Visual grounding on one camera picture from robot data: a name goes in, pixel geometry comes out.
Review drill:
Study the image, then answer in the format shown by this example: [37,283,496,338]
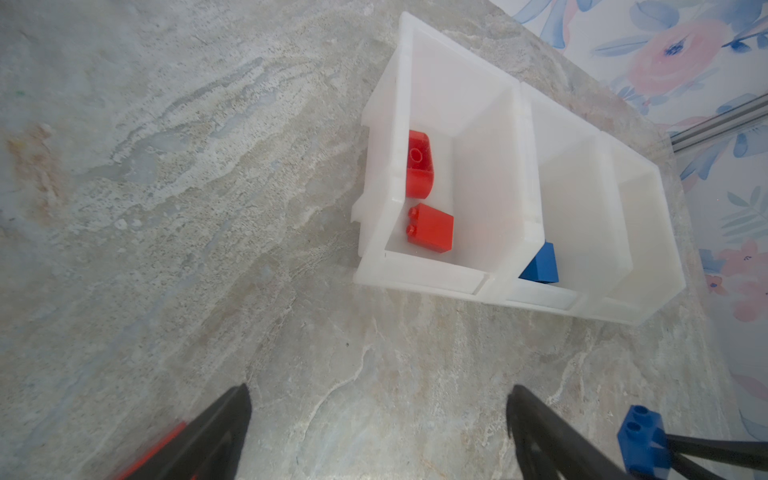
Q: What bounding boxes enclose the blue lego brick small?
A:
[617,405,671,479]

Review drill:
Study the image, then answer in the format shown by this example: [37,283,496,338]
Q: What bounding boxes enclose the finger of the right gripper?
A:
[666,435,767,480]

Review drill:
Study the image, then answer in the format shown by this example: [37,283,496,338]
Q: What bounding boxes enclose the white bin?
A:
[502,84,633,318]
[351,13,544,304]
[586,133,686,325]

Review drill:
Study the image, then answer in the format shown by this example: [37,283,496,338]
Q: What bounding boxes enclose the right white bin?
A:
[586,133,686,325]

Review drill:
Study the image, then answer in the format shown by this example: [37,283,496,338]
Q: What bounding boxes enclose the right corner aluminium post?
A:
[670,94,767,154]

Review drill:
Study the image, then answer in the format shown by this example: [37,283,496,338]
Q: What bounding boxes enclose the left white bin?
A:
[351,13,544,304]

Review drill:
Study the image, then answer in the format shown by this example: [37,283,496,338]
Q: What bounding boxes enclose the red rounded lego brick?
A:
[406,130,434,199]

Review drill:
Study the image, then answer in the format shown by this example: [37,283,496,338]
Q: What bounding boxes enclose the middle white bin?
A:
[502,84,633,318]

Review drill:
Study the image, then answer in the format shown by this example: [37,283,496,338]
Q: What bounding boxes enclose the blue lego brick tall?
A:
[520,242,559,284]

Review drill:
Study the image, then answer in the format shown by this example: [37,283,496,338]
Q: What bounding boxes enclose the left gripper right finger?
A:
[506,384,630,479]

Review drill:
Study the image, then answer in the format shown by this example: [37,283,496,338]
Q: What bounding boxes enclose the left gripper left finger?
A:
[128,384,252,479]

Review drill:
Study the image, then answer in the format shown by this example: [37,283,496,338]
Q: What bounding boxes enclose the red sloped lego brick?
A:
[406,203,454,253]

